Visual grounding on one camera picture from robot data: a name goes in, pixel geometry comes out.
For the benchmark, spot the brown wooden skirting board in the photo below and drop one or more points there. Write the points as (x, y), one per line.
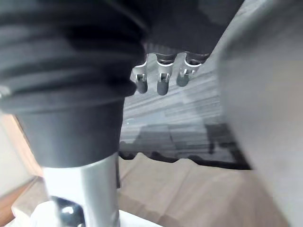
(24, 146)

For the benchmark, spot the grey upholstered bed frame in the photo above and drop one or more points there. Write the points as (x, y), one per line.
(262, 94)

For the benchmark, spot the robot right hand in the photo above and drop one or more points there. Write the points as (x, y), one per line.
(71, 59)

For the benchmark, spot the grey striped floor rug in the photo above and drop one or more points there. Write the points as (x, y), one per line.
(165, 113)

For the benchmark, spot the white bed sheet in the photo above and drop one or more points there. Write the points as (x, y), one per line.
(142, 221)

